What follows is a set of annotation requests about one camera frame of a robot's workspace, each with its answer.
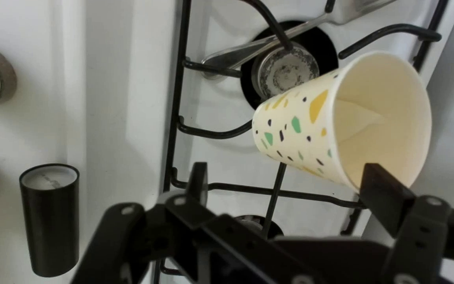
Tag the speckled paper cup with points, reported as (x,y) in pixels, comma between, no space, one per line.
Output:
(300,127)

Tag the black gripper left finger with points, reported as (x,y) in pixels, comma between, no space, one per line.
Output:
(132,237)

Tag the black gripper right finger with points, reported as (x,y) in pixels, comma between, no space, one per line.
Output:
(416,231)

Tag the clear plastic water bottle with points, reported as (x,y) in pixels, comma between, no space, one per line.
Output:
(284,73)

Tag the black cylinder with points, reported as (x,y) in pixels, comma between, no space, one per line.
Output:
(50,226)

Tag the white gas stove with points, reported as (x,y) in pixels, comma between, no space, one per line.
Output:
(211,159)

